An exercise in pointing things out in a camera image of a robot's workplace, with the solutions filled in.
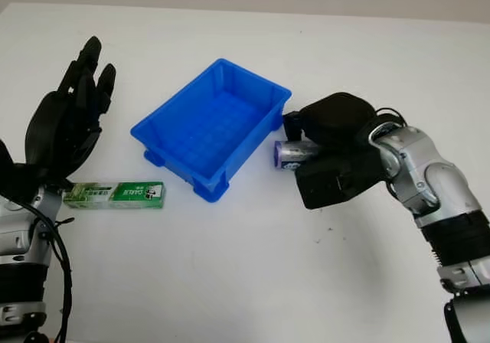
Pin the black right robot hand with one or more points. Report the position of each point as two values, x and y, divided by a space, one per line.
337 121

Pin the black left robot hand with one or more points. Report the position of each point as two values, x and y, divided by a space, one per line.
57 128

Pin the silver blue can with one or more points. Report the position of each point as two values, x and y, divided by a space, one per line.
291 153

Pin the green toothpaste box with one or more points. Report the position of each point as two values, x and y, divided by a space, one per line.
126 193

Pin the blue plastic tray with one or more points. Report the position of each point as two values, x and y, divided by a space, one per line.
206 128

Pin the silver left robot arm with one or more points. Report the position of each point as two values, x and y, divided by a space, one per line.
19 243

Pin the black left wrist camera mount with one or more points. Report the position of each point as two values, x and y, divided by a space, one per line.
7 159

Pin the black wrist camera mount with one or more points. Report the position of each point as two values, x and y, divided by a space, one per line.
329 186
7 159

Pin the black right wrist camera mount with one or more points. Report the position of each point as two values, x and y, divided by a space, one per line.
329 186

